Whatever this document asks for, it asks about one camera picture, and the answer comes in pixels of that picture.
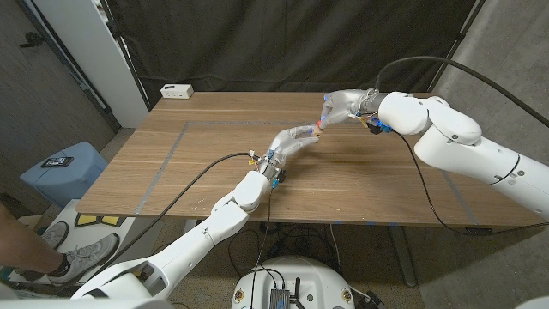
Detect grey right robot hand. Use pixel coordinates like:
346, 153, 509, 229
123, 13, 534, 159
319, 88, 389, 130

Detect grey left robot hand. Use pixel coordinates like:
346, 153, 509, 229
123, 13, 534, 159
259, 124, 321, 179

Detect black backdrop curtain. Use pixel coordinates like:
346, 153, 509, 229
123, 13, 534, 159
105, 0, 488, 98

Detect white power strip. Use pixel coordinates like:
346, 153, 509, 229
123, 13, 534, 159
160, 83, 195, 100

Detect black backdrop stand pole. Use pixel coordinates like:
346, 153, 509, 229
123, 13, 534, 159
426, 0, 488, 94
99, 0, 152, 112

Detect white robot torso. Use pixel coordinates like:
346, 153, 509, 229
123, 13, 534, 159
231, 256, 356, 309

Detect grey table leg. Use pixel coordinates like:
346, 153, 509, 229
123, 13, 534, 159
388, 225, 418, 288

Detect white pillar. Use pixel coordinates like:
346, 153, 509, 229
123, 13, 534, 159
32, 0, 149, 129

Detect grey sneaker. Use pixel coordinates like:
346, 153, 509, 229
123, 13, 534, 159
40, 221, 69, 252
46, 233, 120, 284

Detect blue stool with phone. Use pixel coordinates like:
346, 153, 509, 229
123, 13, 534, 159
19, 142, 108, 207

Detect black phone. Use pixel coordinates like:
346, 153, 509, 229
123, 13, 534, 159
40, 156, 75, 168

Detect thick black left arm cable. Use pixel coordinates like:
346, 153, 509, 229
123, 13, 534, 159
55, 152, 257, 297

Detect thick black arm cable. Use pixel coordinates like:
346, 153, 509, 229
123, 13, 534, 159
55, 152, 257, 297
374, 55, 549, 129

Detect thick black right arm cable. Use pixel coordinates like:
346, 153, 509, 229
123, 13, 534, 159
374, 55, 549, 129

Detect black floor cables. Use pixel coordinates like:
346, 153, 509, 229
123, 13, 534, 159
226, 221, 340, 278

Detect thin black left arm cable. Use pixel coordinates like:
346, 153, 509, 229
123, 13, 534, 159
249, 187, 274, 309

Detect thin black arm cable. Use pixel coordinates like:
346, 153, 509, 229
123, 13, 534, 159
393, 130, 549, 236
249, 187, 274, 309

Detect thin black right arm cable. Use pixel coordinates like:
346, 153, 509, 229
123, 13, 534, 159
393, 130, 549, 236

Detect black wall rail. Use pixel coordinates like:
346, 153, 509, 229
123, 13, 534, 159
15, 0, 122, 132

